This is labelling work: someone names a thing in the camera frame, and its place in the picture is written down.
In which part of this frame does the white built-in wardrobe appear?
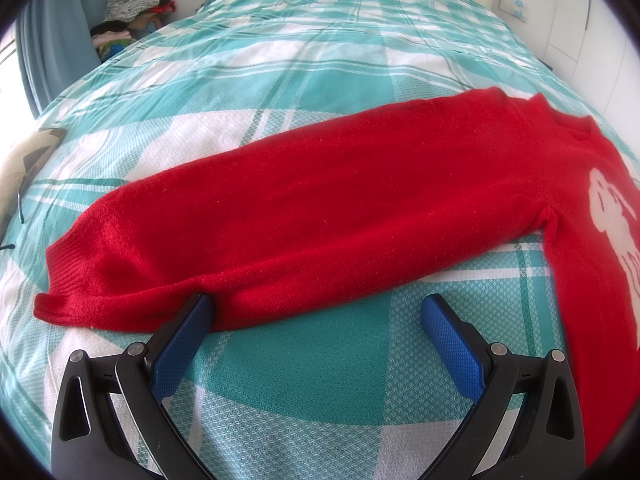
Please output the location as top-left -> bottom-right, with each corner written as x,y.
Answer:
544,0 -> 639,136

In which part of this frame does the beige patterned cushion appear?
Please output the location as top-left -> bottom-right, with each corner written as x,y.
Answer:
1,128 -> 66,235

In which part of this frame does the teal white plaid bedspread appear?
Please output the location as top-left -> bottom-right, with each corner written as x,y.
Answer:
0,0 -> 640,480

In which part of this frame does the white wall socket panel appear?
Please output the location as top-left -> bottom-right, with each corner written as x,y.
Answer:
498,0 -> 527,23

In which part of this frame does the pile of clothes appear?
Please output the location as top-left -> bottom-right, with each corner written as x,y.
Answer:
90,0 -> 176,63

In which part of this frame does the red knit sweater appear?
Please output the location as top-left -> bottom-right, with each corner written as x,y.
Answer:
34,88 -> 639,462

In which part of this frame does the blue curtain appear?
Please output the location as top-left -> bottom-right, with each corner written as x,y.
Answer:
14,0 -> 106,116

